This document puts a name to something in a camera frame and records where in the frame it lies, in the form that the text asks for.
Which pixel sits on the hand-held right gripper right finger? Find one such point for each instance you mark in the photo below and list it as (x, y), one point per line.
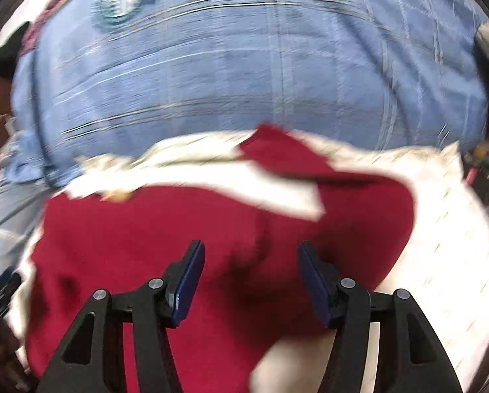
(314, 283)

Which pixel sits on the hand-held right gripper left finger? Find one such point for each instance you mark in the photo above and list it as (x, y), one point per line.
(190, 280)

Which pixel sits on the red cloth garment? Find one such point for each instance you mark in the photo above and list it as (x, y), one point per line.
(125, 233)

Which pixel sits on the cream leaf-print pillow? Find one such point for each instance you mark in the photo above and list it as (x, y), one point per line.
(432, 254)

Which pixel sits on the blue plaid pillow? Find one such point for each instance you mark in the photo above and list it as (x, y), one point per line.
(228, 69)

